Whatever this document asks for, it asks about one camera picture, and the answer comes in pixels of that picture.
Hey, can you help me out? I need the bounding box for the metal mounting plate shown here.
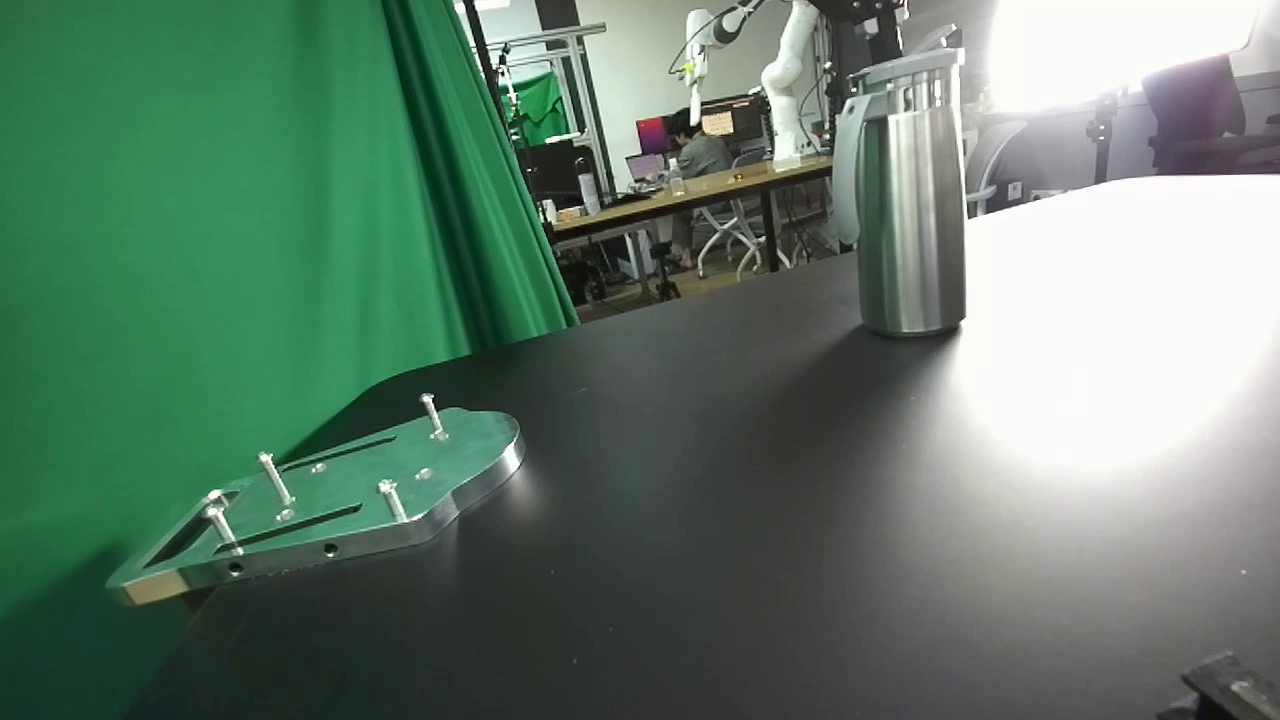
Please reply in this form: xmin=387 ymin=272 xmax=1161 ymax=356
xmin=108 ymin=409 xmax=526 ymax=608

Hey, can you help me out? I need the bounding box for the background computer monitor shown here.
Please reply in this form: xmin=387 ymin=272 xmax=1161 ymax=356
xmin=635 ymin=110 xmax=689 ymax=155

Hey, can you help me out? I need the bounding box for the front left screw on plate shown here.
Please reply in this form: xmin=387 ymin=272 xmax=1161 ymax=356
xmin=204 ymin=489 xmax=243 ymax=556

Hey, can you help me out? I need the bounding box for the front right screw on plate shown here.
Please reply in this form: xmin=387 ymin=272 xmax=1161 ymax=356
xmin=376 ymin=479 xmax=410 ymax=523

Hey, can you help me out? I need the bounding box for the dark office chair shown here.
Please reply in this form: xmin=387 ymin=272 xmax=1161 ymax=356
xmin=1143 ymin=54 xmax=1245 ymax=173

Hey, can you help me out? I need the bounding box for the screw on plate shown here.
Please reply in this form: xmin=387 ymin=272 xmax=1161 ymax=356
xmin=256 ymin=453 xmax=297 ymax=523
xmin=204 ymin=489 xmax=243 ymax=556
xmin=419 ymin=392 xmax=450 ymax=442
xmin=376 ymin=479 xmax=410 ymax=523

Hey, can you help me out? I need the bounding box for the green backdrop curtain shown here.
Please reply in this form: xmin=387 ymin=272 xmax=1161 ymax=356
xmin=0 ymin=0 xmax=578 ymax=720

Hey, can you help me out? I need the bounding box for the rear screw on plate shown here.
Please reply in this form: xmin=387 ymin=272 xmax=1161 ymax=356
xmin=419 ymin=392 xmax=450 ymax=442

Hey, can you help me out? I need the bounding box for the black object at corner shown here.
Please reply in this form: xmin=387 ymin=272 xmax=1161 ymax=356
xmin=1156 ymin=653 xmax=1280 ymax=720

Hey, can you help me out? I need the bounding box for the silver metal bottle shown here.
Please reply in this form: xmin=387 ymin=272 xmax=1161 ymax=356
xmin=833 ymin=46 xmax=970 ymax=341

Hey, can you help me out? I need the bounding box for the wooden background desk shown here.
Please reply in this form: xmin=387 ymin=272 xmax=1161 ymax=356
xmin=549 ymin=155 xmax=833 ymax=298

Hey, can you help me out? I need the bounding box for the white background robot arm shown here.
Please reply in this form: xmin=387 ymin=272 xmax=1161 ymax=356
xmin=669 ymin=0 xmax=821 ymax=163

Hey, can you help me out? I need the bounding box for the left middle screw on plate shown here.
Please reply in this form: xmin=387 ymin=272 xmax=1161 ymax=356
xmin=256 ymin=453 xmax=297 ymax=523

